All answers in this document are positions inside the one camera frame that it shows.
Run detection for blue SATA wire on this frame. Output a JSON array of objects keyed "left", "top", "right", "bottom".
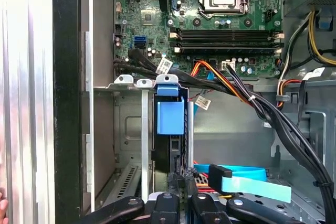
[{"left": 193, "top": 163, "right": 292, "bottom": 204}]

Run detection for black PC case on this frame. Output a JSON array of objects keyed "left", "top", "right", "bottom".
[{"left": 52, "top": 0, "right": 336, "bottom": 224}]

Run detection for hard disk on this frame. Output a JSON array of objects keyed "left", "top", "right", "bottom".
[{"left": 151, "top": 82, "right": 190, "bottom": 177}]

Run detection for black wire bundle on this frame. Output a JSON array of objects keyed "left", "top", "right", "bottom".
[{"left": 113, "top": 48, "right": 336, "bottom": 224}]

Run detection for yellow wire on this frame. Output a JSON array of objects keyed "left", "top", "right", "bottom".
[{"left": 307, "top": 10, "right": 336, "bottom": 66}]

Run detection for green motherboard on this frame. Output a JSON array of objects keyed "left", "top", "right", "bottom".
[{"left": 113, "top": 0, "right": 286, "bottom": 79}]

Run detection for metal disk bay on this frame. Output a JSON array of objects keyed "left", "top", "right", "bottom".
[{"left": 93, "top": 73, "right": 196, "bottom": 204}]

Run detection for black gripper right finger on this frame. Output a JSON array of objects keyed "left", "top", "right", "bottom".
[{"left": 185, "top": 167, "right": 302, "bottom": 224}]

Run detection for orange wire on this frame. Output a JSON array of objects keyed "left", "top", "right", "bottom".
[{"left": 190, "top": 60, "right": 253, "bottom": 104}]

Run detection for person's bare hand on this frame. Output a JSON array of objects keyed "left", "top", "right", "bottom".
[{"left": 0, "top": 191, "right": 9, "bottom": 224}]

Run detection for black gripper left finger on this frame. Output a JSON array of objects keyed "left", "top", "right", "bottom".
[{"left": 78, "top": 172, "right": 186, "bottom": 224}]

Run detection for black RAM slot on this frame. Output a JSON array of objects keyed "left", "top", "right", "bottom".
[
  {"left": 169, "top": 35, "right": 284, "bottom": 42},
  {"left": 169, "top": 29, "right": 284, "bottom": 36},
  {"left": 169, "top": 41, "right": 284, "bottom": 48},
  {"left": 169, "top": 47, "right": 284, "bottom": 54}
]

